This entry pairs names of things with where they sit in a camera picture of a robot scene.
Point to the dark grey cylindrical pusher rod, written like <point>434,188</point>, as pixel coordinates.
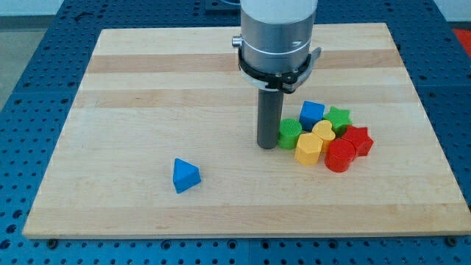
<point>270,104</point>

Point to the black white mounting clamp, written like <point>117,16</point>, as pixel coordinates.
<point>286,82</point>

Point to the blue triangle block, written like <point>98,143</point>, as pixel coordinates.
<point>185,175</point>

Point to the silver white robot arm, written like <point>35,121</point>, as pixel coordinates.
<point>275,56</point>

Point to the green cylinder block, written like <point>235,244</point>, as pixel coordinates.
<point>289,132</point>

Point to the blue cube block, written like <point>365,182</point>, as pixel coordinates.
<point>310,114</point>

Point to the yellow hexagon block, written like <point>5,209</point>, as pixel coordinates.
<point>308,149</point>

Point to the yellow heart block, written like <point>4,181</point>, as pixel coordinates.
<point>324,130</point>

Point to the green star block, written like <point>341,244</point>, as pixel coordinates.
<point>340,120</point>

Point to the red cylinder block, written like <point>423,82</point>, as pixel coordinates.
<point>340,154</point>

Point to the red star block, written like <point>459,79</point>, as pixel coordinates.
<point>359,137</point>

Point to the light wooden board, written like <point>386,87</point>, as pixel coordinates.
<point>150,96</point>

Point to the red object at edge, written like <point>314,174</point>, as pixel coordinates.
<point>464,38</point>

